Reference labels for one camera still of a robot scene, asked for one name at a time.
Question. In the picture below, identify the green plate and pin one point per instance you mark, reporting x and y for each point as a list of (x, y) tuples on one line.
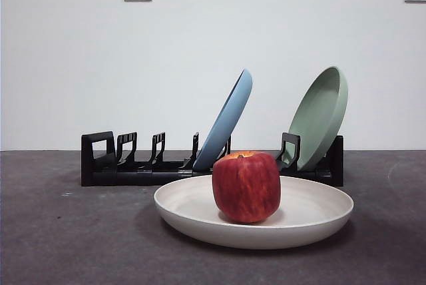
[(319, 118)]

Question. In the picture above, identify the blue plate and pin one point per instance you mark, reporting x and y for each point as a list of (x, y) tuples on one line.
[(226, 122)]

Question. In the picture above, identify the cream yellow plate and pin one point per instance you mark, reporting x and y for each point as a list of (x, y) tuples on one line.
[(186, 205)]

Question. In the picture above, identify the black plate rack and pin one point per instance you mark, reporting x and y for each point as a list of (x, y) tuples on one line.
[(133, 176)]

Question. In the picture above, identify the red apple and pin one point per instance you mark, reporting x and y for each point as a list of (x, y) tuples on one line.
[(246, 188)]

